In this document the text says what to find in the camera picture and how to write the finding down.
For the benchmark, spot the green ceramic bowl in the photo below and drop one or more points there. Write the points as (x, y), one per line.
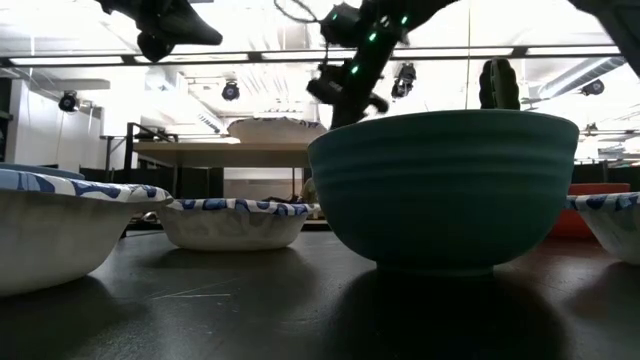
(440, 200)

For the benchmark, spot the black room divider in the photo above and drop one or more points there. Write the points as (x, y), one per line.
(620, 177)
(150, 182)

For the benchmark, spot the green cactus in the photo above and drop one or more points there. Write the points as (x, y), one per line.
(500, 85)

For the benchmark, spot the black metal table frame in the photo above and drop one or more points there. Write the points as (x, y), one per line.
(129, 150)

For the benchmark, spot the black table mat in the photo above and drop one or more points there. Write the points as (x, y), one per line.
(250, 320)

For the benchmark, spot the red bowl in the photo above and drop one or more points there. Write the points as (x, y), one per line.
(600, 189)

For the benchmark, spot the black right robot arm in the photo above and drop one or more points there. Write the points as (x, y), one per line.
(380, 35)

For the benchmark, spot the blue patterned paper bowl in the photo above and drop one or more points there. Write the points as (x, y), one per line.
(617, 230)
(275, 132)
(235, 230)
(60, 235)

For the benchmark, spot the black ceiling spotlight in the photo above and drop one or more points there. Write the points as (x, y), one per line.
(230, 91)
(404, 80)
(593, 87)
(68, 102)

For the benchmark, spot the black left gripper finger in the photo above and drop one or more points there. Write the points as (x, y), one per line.
(195, 40)
(192, 20)

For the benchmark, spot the silver ceiling duct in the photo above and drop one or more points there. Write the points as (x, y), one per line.
(600, 67)

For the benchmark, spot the long ceiling light bar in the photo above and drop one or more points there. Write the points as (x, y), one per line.
(65, 60)

